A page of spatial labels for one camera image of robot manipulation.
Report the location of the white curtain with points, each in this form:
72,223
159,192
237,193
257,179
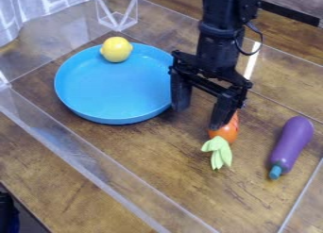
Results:
19,11

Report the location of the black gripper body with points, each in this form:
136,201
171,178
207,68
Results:
210,69

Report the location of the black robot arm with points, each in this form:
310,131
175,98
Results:
230,13

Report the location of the blue round tray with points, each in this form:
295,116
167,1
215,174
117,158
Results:
116,93

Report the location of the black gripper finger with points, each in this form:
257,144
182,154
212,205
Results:
182,92
230,101

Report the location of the orange toy carrot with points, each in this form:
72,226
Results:
219,144

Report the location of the purple toy eggplant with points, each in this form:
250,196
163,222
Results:
295,137

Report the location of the clear acrylic enclosure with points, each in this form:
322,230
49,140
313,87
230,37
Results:
139,178

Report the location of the yellow toy lemon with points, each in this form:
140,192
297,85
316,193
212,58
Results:
116,49

